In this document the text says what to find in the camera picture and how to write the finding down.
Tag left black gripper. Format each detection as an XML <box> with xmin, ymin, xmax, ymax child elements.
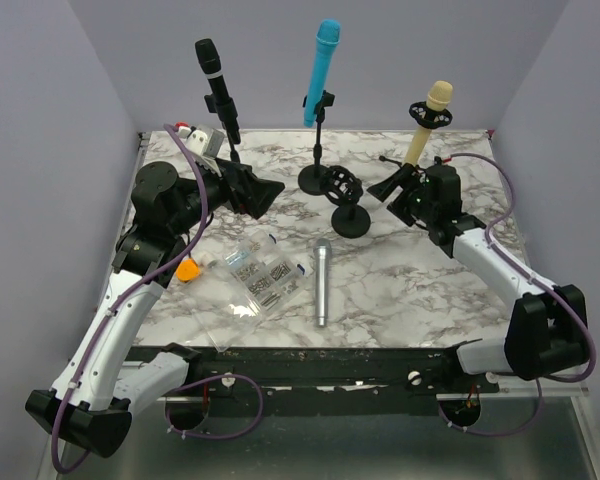
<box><xmin>170</xmin><ymin>153</ymin><xmax>284</xmax><ymax>235</ymax></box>

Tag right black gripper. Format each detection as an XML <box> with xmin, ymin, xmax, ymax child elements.
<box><xmin>368</xmin><ymin>162</ymin><xmax>437</xmax><ymax>227</ymax></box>

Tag black round-base stand with clip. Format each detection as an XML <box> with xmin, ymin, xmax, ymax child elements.
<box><xmin>297</xmin><ymin>90</ymin><xmax>335</xmax><ymax>196</ymax></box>

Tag black tripod shock-mount stand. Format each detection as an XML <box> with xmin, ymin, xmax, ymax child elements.
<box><xmin>380</xmin><ymin>101</ymin><xmax>453</xmax><ymax>166</ymax></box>

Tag black shock-mount mic stand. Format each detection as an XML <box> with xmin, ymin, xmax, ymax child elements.
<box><xmin>320</xmin><ymin>165</ymin><xmax>371</xmax><ymax>239</ymax></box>

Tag silver microphone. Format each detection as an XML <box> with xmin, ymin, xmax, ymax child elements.
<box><xmin>313</xmin><ymin>238</ymin><xmax>331</xmax><ymax>328</ymax></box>

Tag cream microphone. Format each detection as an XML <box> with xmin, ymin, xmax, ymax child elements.
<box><xmin>403</xmin><ymin>81</ymin><xmax>453</xmax><ymax>166</ymax></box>

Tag blue microphone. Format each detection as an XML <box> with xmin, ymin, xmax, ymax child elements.
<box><xmin>303</xmin><ymin>19</ymin><xmax>341</xmax><ymax>128</ymax></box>

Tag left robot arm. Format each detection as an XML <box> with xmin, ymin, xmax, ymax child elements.
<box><xmin>25</xmin><ymin>160</ymin><xmax>285</xmax><ymax>458</ymax></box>

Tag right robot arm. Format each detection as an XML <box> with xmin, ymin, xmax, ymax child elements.
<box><xmin>368</xmin><ymin>164</ymin><xmax>593</xmax><ymax>392</ymax></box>

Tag black round-base mic stand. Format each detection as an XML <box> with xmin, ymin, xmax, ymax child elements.
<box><xmin>204</xmin><ymin>94</ymin><xmax>241</xmax><ymax>163</ymax></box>

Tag black microphone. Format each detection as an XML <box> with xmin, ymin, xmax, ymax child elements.
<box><xmin>194</xmin><ymin>38</ymin><xmax>241</xmax><ymax>145</ymax></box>

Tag orange plastic piece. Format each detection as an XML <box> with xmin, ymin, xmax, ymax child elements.
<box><xmin>175</xmin><ymin>258</ymin><xmax>201</xmax><ymax>283</ymax></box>

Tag clear plastic screw box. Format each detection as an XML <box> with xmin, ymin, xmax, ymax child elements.
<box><xmin>187</xmin><ymin>230</ymin><xmax>308</xmax><ymax>352</ymax></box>

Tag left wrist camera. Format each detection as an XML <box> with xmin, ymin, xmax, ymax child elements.
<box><xmin>175</xmin><ymin>122</ymin><xmax>225</xmax><ymax>177</ymax></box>

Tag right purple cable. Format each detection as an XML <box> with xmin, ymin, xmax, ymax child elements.
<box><xmin>442</xmin><ymin>153</ymin><xmax>594</xmax><ymax>379</ymax></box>

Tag purple cable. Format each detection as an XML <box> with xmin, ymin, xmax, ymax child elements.
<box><xmin>49</xmin><ymin>123</ymin><xmax>214</xmax><ymax>474</ymax></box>
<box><xmin>442</xmin><ymin>153</ymin><xmax>594</xmax><ymax>379</ymax></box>

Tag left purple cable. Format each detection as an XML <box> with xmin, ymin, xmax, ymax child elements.
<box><xmin>49</xmin><ymin>123</ymin><xmax>214</xmax><ymax>474</ymax></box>

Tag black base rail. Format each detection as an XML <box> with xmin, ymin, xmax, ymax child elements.
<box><xmin>124</xmin><ymin>344</ymin><xmax>501</xmax><ymax>419</ymax></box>

